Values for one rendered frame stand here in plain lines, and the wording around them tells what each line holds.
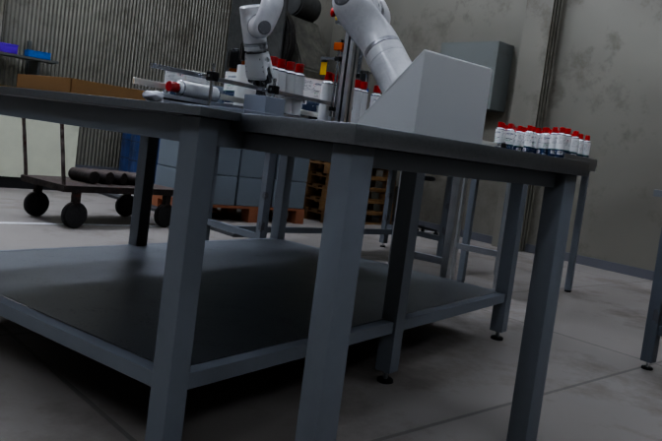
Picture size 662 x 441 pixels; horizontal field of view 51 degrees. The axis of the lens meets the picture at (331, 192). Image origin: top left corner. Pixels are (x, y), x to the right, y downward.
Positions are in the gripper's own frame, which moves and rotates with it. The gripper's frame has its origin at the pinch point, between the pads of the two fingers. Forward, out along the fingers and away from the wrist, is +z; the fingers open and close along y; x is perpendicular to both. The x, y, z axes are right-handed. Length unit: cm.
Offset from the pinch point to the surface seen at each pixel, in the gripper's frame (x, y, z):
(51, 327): 105, -14, 39
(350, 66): -34.2, -16.6, -4.3
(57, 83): 84, -7, -21
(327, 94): -37.5, -1.8, 8.6
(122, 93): 69, -13, -16
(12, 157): -132, 451, 116
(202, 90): 30.3, -2.3, -7.7
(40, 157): -157, 446, 122
